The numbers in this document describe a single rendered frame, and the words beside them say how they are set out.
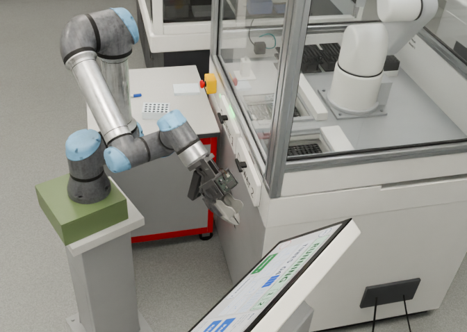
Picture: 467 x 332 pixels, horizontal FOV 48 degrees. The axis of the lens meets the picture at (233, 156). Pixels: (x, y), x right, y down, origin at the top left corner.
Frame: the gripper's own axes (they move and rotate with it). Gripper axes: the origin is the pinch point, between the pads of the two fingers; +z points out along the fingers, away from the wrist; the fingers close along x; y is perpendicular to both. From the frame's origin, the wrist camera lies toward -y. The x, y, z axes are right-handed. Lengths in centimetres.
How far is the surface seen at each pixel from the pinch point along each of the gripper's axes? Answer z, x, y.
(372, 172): 18, 58, 3
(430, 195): 41, 80, 2
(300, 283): 16.4, -12.9, 25.9
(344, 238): 17.1, 6.8, 25.8
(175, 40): -78, 102, -94
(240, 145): -15, 47, -34
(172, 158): -26, 50, -83
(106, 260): -7, -7, -74
